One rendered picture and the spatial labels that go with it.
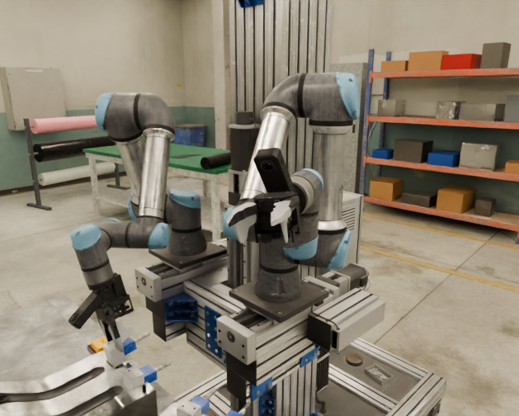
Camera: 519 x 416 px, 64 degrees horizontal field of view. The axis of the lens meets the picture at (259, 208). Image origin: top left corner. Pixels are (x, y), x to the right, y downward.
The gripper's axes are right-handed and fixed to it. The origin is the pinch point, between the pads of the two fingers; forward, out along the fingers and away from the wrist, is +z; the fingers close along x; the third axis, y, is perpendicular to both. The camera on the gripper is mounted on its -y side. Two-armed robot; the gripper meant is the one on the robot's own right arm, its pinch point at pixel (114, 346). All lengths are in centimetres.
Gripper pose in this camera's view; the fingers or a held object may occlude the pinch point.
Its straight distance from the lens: 131.3
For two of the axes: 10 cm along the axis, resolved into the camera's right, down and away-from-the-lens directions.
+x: -6.7, -0.7, 7.4
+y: 7.1, -3.2, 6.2
